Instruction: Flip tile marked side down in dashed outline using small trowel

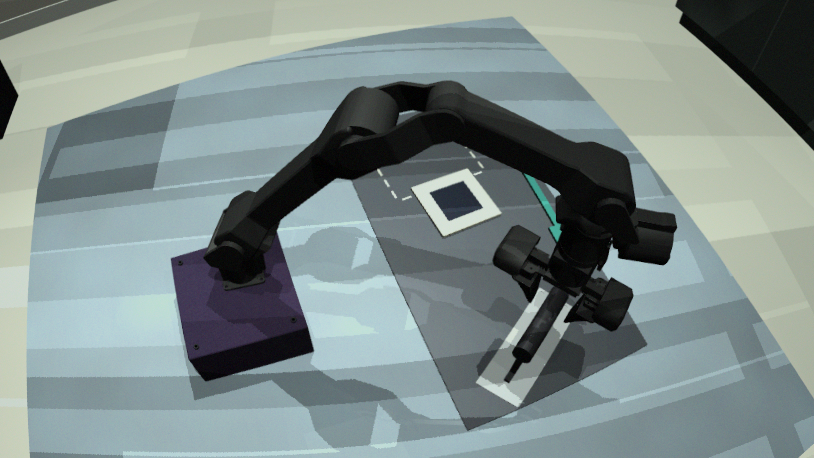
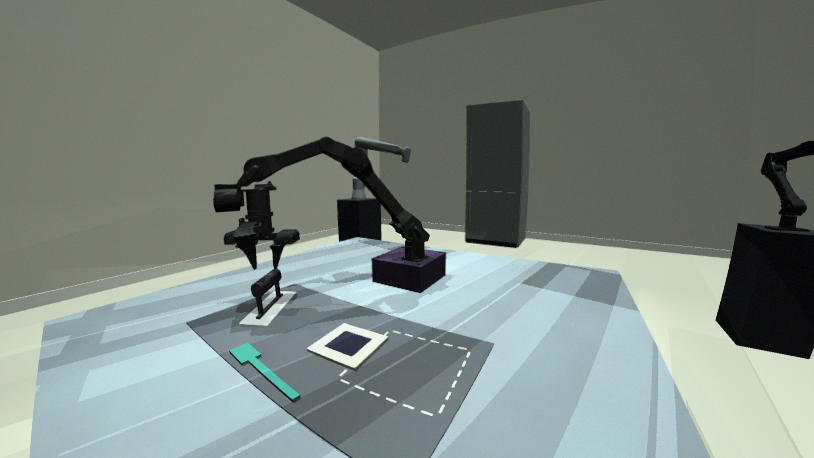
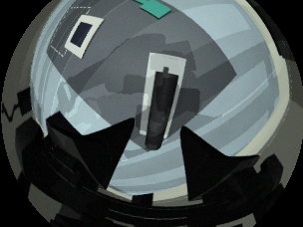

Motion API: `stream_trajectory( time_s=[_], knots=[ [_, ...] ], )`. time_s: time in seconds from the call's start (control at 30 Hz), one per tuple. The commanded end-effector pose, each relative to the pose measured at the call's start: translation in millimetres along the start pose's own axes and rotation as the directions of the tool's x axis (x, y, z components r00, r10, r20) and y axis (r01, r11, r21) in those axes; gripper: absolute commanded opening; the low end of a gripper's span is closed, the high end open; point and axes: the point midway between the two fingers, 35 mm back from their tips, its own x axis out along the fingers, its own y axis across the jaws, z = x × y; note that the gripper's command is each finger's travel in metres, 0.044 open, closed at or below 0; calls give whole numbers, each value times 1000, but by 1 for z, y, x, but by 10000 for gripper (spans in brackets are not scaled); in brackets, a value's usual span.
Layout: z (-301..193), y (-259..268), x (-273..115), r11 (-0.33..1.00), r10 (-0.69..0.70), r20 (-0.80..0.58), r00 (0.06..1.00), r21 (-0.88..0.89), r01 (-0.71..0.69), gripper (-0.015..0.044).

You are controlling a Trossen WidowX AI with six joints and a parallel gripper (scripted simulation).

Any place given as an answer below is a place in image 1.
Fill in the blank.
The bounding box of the small trowel with black handle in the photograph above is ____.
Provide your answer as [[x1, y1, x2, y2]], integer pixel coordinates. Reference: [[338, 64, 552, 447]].
[[476, 286, 573, 407]]

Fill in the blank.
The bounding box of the teal trowel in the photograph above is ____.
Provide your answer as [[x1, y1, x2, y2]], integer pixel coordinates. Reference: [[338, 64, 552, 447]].
[[521, 172, 562, 244]]

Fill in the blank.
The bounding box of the white square tile with dark square center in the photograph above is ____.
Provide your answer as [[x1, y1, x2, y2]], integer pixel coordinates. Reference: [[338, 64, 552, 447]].
[[411, 168, 501, 238]]

